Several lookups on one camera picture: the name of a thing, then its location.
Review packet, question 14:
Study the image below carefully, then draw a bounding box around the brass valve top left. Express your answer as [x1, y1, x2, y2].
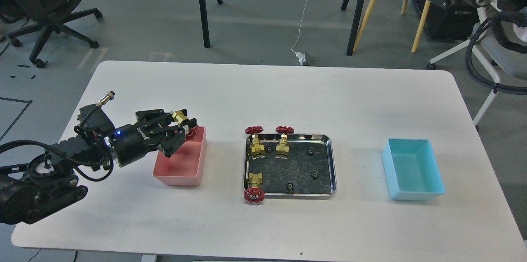
[245, 125, 265, 159]

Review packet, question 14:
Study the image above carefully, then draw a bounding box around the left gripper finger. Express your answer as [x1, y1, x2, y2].
[159, 126, 188, 158]
[136, 109, 177, 131]

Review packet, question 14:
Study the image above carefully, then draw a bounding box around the yellow wooden leg right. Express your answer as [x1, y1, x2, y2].
[401, 0, 431, 53]

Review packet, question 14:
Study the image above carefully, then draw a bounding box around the stainless steel tray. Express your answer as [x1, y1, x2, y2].
[243, 133, 337, 199]

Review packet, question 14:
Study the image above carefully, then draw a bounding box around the pink plastic box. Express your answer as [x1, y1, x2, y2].
[152, 126, 207, 186]

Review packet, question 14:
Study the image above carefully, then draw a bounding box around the yellow wooden leg left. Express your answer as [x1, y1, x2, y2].
[352, 0, 376, 52]

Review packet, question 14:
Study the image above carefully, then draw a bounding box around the brass valve top middle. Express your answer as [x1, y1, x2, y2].
[275, 126, 295, 159]

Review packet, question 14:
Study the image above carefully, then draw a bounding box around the black cabinet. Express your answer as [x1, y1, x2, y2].
[412, 0, 479, 41]

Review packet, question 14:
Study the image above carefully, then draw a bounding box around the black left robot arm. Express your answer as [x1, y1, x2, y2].
[0, 91, 198, 225]

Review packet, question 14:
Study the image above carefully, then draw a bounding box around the small black gear bottom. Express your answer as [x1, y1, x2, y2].
[285, 182, 295, 193]

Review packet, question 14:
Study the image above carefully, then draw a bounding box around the yellow wooden leg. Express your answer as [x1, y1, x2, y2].
[401, 0, 431, 53]
[352, 0, 376, 52]

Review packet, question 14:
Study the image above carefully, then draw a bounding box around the blue plastic box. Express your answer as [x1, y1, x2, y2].
[382, 138, 445, 201]

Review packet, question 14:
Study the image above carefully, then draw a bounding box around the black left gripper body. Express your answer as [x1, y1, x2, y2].
[108, 122, 163, 167]

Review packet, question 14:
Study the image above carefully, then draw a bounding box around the brass valve bottom left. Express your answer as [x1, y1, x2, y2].
[243, 173, 265, 203]

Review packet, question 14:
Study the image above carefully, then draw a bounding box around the black office chair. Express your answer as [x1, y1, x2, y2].
[1, 0, 102, 68]

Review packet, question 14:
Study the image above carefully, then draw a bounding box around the white cable with plug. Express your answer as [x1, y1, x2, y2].
[291, 0, 317, 67]

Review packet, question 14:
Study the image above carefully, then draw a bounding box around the brass valve red handle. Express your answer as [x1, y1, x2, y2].
[170, 109, 199, 140]

